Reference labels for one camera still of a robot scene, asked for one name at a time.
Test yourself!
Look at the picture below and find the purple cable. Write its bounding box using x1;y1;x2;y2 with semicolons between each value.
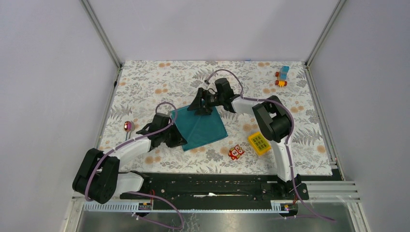
204;69;337;222
85;101;186;230

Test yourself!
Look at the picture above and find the red owl toy block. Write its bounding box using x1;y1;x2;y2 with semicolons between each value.
228;145;245;160

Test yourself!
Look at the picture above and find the floral patterned table mat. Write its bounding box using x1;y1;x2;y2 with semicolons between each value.
99;61;332;175

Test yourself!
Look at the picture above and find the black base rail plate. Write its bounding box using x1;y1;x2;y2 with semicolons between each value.
120;173;309;210

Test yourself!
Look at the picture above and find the blue orange toy car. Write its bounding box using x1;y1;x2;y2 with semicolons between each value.
275;66;290;87

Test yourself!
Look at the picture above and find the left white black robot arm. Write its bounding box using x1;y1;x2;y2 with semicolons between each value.
72;113;188;204

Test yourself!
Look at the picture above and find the yellow green toy brick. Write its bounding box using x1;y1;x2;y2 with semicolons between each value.
248;132;271;156

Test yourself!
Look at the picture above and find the teal cloth napkin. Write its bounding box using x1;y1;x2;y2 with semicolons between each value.
171;106;228;151

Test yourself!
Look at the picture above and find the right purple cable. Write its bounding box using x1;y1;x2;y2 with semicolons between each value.
204;69;337;222

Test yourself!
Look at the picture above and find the slotted cable duct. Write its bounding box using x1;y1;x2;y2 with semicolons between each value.
83;200;298;214

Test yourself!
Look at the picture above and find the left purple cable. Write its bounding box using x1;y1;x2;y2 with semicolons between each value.
85;101;186;230

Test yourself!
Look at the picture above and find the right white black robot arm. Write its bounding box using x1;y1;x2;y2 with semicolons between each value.
188;78;300;199

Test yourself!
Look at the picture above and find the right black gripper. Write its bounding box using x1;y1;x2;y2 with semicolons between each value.
187;87;224;116

